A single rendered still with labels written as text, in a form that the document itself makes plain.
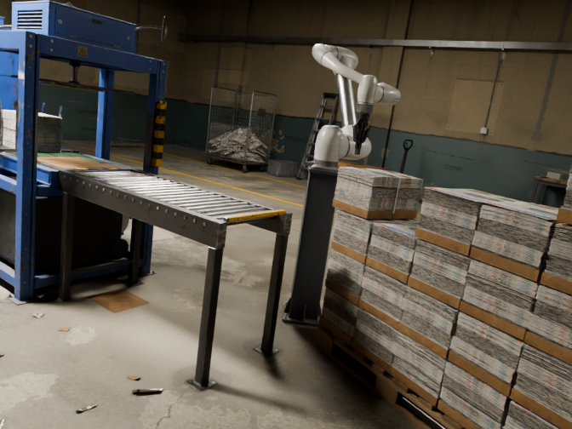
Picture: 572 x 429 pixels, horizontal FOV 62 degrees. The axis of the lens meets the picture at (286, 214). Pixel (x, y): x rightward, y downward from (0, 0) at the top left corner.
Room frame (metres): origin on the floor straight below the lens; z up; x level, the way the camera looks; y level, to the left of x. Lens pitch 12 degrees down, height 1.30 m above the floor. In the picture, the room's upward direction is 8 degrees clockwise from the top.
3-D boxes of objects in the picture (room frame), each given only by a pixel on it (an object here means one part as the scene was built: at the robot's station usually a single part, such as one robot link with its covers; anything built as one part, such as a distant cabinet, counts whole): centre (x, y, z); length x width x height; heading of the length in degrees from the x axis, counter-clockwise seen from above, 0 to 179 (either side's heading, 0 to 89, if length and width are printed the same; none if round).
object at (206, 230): (2.42, 0.82, 0.74); 1.34 x 0.05 x 0.12; 55
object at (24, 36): (2.69, 1.51, 0.77); 0.09 x 0.09 x 1.55; 55
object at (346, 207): (2.55, -0.39, 0.86); 0.29 x 0.16 x 0.04; 35
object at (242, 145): (10.57, 1.26, 0.85); 1.21 x 0.83 x 1.71; 55
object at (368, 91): (2.81, -0.37, 1.50); 0.13 x 0.11 x 0.16; 122
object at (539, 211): (1.88, -1.00, 1.06); 0.37 x 0.28 x 0.01; 124
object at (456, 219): (2.12, -0.83, 0.95); 0.38 x 0.29 x 0.23; 126
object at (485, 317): (2.22, -0.76, 0.40); 1.16 x 0.38 x 0.51; 34
